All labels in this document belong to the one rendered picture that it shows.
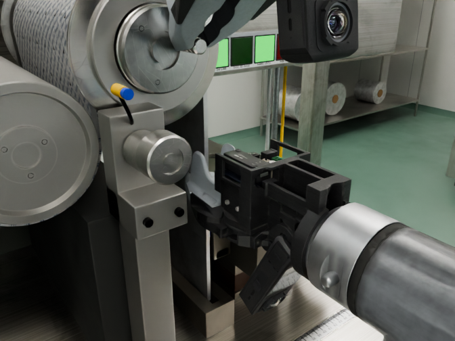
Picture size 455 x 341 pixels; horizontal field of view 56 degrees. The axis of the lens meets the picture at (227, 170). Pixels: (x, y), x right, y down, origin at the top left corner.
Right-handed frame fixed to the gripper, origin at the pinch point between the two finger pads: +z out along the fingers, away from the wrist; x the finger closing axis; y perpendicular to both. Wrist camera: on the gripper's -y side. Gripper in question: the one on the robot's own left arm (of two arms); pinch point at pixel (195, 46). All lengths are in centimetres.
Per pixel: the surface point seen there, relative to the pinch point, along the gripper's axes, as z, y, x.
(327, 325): 18.8, -30.4, -15.6
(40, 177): 9.5, -5.2, 13.2
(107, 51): 2.7, 1.9, 6.5
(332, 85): 221, 83, -290
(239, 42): 31.1, 19.0, -33.3
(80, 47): 2.9, 2.7, 8.4
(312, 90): 56, 17, -75
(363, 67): 258, 112, -399
